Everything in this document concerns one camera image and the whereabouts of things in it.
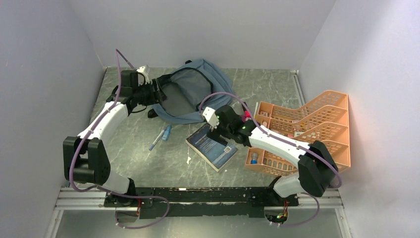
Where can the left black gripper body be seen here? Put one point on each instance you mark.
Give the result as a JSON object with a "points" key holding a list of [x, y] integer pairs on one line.
{"points": [[145, 94]]}

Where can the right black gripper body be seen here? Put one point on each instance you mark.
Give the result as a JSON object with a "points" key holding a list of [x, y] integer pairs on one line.
{"points": [[224, 131]]}

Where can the blue-grey backpack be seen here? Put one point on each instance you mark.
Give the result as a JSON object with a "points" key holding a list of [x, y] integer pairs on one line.
{"points": [[184, 89]]}

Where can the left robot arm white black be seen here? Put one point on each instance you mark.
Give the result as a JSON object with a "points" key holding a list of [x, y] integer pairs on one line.
{"points": [[84, 156]]}

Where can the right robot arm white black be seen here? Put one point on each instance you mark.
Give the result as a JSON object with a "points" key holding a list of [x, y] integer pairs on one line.
{"points": [[315, 166]]}

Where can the dark blue book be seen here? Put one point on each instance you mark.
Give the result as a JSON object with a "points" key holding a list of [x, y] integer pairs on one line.
{"points": [[215, 154]]}

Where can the blue pen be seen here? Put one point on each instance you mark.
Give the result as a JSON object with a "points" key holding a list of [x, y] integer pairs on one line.
{"points": [[156, 140]]}

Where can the blue-capped item in organizer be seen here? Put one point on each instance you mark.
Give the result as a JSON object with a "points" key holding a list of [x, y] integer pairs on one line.
{"points": [[254, 158]]}

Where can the yellow pen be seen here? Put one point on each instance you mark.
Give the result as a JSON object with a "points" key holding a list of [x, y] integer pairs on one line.
{"points": [[256, 110]]}

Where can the orange plastic desk organizer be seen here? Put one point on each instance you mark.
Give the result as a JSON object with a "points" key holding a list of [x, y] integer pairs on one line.
{"points": [[325, 118]]}

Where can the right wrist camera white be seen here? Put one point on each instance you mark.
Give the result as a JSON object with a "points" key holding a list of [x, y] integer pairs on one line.
{"points": [[211, 118]]}

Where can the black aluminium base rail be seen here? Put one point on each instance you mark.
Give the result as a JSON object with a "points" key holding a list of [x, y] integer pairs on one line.
{"points": [[254, 202]]}

